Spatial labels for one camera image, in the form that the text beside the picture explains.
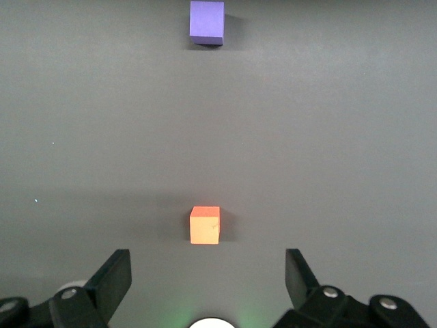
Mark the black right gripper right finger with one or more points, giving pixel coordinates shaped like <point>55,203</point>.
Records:
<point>300,276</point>

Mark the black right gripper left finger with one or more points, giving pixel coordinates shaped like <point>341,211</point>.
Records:
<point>112,273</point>

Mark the orange foam block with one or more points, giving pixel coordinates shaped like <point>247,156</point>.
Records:
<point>204,229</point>

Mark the purple foam block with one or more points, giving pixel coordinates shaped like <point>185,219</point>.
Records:
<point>206,20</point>

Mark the dark grey table mat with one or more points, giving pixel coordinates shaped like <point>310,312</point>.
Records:
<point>307,136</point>

